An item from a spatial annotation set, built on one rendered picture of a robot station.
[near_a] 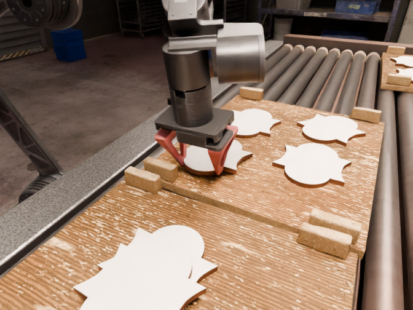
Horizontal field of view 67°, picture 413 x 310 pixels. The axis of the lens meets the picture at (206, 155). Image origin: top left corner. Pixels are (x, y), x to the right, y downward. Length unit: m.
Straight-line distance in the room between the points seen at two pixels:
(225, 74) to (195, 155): 0.19
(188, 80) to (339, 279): 0.29
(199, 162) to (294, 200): 0.16
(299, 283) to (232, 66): 0.26
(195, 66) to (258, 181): 0.21
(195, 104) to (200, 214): 0.15
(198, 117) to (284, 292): 0.24
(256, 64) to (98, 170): 0.35
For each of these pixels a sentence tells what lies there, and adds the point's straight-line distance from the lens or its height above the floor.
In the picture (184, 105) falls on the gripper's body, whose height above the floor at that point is 1.07.
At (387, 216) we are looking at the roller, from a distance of 0.53.
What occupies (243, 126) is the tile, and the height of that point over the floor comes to 0.94.
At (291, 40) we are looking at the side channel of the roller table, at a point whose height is 0.93.
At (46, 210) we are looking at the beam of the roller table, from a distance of 0.54.
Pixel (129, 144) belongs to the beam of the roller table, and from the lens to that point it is 0.66.
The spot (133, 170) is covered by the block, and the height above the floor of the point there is 0.96.
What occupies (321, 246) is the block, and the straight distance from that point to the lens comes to 0.41.
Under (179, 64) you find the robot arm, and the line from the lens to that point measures 0.39.
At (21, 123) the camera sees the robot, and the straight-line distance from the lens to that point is 1.57.
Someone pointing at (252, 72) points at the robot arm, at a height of 1.12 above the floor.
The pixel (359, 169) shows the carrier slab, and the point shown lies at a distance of 0.59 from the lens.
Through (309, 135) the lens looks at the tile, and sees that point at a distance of 0.65.
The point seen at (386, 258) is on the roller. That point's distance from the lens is 0.47.
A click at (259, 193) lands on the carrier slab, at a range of 0.48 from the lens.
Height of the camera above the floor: 1.23
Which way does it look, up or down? 32 degrees down
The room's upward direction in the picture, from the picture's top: straight up
